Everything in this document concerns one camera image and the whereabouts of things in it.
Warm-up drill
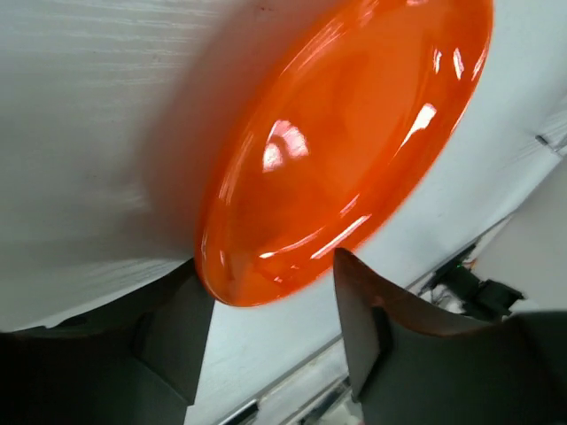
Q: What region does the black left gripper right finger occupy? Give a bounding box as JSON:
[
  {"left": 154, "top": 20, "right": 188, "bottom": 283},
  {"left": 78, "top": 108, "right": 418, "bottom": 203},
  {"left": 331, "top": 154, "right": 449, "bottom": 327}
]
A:
[{"left": 333, "top": 248, "right": 566, "bottom": 424}]

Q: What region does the aluminium rail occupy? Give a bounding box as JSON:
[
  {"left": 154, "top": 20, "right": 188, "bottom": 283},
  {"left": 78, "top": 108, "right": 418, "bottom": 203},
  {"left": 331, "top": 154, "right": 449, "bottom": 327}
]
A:
[{"left": 222, "top": 336, "right": 350, "bottom": 424}]

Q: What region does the orange plate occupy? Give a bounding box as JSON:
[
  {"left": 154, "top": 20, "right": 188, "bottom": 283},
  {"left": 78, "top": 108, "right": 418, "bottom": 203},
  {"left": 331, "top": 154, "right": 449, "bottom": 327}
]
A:
[{"left": 195, "top": 1, "right": 493, "bottom": 307}]

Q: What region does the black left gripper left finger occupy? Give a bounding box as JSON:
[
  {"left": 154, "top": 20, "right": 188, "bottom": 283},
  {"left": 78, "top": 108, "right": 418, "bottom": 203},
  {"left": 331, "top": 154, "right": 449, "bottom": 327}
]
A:
[{"left": 1, "top": 261, "right": 214, "bottom": 424}]

